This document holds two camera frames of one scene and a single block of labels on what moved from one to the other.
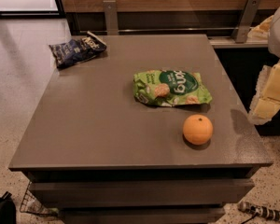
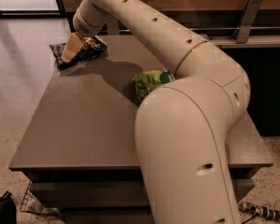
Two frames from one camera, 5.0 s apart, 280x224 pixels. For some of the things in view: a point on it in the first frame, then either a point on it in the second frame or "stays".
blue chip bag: (69, 53) stays
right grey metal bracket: (250, 11) stays
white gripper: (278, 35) -> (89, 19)
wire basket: (32, 205) stays
